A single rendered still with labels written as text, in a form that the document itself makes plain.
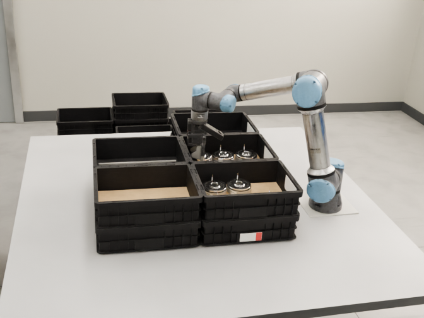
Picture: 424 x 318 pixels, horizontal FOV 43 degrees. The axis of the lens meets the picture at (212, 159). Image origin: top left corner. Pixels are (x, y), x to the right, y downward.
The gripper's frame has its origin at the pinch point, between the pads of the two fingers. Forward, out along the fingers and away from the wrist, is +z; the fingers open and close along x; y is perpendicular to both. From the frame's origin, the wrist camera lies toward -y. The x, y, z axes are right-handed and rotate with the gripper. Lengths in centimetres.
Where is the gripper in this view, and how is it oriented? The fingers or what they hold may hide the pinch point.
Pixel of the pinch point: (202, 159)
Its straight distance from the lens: 248.9
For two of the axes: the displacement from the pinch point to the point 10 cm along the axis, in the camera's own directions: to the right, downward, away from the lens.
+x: 1.0, 4.2, -9.0
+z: -0.5, 9.1, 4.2
